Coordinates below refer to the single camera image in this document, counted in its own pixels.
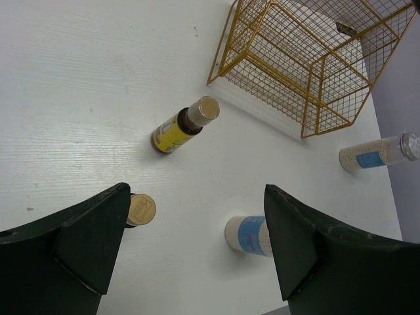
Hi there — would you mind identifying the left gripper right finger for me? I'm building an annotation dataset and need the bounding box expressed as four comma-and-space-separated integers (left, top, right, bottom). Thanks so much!
264, 184, 419, 314

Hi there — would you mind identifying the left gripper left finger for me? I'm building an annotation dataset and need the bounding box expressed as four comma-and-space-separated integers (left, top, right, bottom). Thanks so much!
1, 182, 131, 314

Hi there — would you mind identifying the white shaker blue label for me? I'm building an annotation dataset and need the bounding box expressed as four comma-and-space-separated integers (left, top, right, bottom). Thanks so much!
224, 216, 273, 258
339, 132, 419, 172

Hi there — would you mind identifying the small yellow-label bottle front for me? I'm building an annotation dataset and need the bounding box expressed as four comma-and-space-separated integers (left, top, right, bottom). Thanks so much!
125, 194, 157, 228

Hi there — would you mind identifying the small yellow-label bottle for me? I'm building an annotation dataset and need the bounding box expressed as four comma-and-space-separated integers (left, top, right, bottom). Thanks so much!
125, 194, 157, 228
152, 96, 220, 154

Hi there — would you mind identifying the blue table label right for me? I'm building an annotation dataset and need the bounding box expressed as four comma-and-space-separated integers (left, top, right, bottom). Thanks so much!
335, 22, 358, 37

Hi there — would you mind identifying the gold wire rack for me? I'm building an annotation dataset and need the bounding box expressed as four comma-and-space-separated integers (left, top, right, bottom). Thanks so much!
207, 1, 419, 138

